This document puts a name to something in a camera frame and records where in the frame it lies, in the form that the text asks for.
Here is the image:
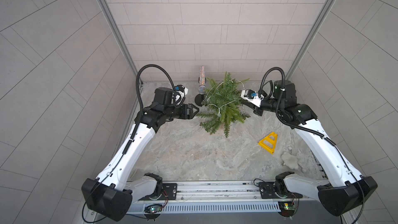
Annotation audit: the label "black corrugated cable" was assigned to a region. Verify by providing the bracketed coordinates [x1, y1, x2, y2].
[258, 66, 336, 146]
[135, 64, 178, 113]

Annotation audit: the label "black mounting plate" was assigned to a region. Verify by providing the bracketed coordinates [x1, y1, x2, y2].
[140, 183, 178, 201]
[256, 181, 303, 200]

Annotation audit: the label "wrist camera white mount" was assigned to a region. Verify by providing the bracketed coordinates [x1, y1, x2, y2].
[240, 89, 264, 107]
[174, 85, 188, 106]

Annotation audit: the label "right black corrugated cable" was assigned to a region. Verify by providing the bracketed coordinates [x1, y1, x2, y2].
[258, 66, 336, 146]

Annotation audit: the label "green circuit board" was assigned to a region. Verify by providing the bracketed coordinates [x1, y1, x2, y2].
[144, 204, 163, 214]
[278, 201, 296, 218]

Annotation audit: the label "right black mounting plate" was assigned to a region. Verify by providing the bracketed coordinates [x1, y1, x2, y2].
[256, 181, 303, 200]

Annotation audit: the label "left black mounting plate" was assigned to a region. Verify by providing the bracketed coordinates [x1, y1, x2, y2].
[140, 183, 178, 201]

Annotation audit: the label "yellow plastic triangle frame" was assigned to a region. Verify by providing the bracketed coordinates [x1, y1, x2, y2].
[258, 132, 278, 154]

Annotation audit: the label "right green circuit board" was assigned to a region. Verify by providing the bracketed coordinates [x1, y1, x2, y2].
[278, 201, 296, 218]

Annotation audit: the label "left green circuit board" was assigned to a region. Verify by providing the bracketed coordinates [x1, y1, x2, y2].
[144, 204, 163, 214]

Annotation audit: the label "left black corrugated cable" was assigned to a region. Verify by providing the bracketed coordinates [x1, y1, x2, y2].
[135, 64, 178, 113]

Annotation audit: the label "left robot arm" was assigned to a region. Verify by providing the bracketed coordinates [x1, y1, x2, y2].
[81, 85, 199, 222]

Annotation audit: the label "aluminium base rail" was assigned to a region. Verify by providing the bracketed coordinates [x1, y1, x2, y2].
[83, 180, 358, 224]

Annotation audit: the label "small green christmas tree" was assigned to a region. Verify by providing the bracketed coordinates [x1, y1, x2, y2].
[198, 72, 250, 138]

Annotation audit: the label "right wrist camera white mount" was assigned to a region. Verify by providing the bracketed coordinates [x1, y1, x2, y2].
[240, 89, 264, 107]

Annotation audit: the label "clear string lights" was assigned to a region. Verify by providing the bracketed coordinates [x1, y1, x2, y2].
[203, 79, 245, 121]

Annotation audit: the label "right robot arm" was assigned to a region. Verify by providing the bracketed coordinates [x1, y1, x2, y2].
[240, 80, 378, 216]

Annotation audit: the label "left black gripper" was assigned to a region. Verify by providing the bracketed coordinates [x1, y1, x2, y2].
[162, 103, 200, 120]

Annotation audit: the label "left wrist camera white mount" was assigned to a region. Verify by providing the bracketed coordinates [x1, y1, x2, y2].
[174, 85, 188, 106]

